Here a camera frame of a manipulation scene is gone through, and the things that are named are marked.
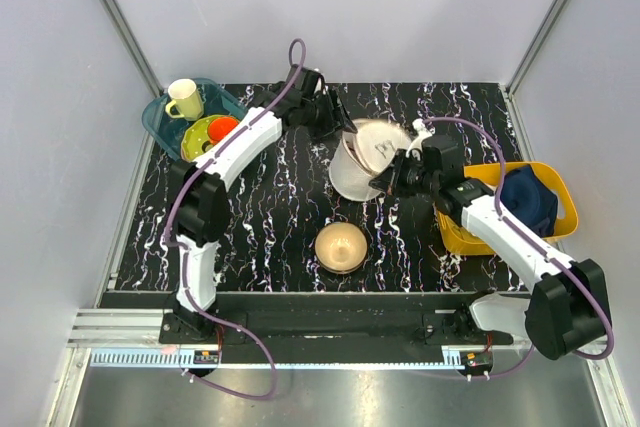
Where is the pale yellow mug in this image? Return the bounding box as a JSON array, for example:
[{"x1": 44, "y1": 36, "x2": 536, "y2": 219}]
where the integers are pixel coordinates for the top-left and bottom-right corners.
[{"x1": 165, "y1": 78, "x2": 204, "y2": 121}]

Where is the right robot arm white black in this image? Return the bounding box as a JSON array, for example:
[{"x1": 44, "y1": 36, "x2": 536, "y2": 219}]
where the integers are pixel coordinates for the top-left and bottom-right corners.
[{"x1": 369, "y1": 135, "x2": 614, "y2": 360}]

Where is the purple cable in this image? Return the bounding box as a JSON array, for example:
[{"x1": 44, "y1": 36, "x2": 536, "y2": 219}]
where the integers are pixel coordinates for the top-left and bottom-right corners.
[
  {"x1": 424, "y1": 116, "x2": 615, "y2": 381},
  {"x1": 162, "y1": 38, "x2": 279, "y2": 401}
]

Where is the orange cup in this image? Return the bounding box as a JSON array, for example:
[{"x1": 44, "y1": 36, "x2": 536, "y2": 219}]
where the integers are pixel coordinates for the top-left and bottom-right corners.
[{"x1": 206, "y1": 115, "x2": 239, "y2": 145}]

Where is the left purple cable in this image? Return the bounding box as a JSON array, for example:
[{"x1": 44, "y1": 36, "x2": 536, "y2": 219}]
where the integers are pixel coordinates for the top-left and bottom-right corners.
[{"x1": 162, "y1": 38, "x2": 279, "y2": 401}]

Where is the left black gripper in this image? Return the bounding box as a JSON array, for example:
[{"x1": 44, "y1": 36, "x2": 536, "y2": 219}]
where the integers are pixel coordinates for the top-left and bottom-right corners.
[{"x1": 300, "y1": 87, "x2": 356, "y2": 144}]

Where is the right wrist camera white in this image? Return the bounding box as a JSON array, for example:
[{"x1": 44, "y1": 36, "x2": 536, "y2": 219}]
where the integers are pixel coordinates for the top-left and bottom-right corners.
[{"x1": 406, "y1": 119, "x2": 433, "y2": 158}]

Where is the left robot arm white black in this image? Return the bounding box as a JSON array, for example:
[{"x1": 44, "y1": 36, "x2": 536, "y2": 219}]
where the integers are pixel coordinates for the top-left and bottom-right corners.
[{"x1": 163, "y1": 64, "x2": 357, "y2": 343}]

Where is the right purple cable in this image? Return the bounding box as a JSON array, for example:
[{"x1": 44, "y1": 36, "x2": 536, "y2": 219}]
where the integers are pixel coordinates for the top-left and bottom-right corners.
[{"x1": 424, "y1": 116, "x2": 615, "y2": 381}]

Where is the teal plastic bin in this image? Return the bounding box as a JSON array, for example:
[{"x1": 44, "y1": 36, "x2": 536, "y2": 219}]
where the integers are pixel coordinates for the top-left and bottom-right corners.
[{"x1": 141, "y1": 78, "x2": 248, "y2": 160}]

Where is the navy blue garment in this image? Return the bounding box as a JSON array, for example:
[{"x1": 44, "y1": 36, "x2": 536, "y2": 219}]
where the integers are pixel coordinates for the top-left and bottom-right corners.
[{"x1": 500, "y1": 165, "x2": 559, "y2": 237}]

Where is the black marble pattern mat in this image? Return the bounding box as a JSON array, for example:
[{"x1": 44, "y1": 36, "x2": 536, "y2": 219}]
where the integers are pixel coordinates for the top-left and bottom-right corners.
[{"x1": 119, "y1": 81, "x2": 566, "y2": 294}]

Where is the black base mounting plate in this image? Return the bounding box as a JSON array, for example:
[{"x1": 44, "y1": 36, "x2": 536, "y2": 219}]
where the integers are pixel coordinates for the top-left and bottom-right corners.
[{"x1": 139, "y1": 291, "x2": 515, "y2": 353}]

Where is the yellow plastic basket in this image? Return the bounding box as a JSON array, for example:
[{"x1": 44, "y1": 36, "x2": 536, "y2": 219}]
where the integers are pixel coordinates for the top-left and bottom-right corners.
[{"x1": 436, "y1": 162, "x2": 579, "y2": 256}]

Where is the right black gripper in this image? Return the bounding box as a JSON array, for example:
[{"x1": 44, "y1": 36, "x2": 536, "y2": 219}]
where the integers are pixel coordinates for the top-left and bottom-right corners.
[{"x1": 370, "y1": 150, "x2": 439, "y2": 199}]

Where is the yellow-green plate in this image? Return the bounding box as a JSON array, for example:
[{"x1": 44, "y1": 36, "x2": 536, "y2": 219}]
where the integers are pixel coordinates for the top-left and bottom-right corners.
[{"x1": 181, "y1": 115, "x2": 223, "y2": 162}]

